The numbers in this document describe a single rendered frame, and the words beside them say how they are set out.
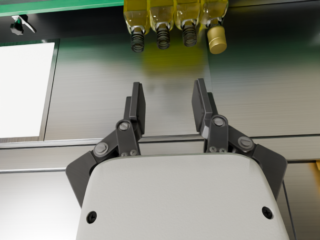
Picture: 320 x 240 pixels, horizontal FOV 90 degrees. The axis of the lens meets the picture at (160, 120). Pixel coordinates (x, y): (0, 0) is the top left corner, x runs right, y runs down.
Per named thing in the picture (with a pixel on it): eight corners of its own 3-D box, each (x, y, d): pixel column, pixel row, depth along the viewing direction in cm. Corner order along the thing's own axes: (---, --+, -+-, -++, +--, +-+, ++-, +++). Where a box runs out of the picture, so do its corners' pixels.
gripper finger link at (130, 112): (103, 168, 13) (115, 105, 17) (143, 167, 13) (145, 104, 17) (86, 152, 10) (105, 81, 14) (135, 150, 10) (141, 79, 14)
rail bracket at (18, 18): (33, 13, 55) (26, 45, 51) (15, -8, 48) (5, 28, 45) (45, 12, 55) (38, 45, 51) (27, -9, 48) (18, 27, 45)
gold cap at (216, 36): (226, 24, 33) (229, 42, 32) (222, 37, 36) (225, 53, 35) (208, 26, 33) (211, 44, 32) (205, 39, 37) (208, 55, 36)
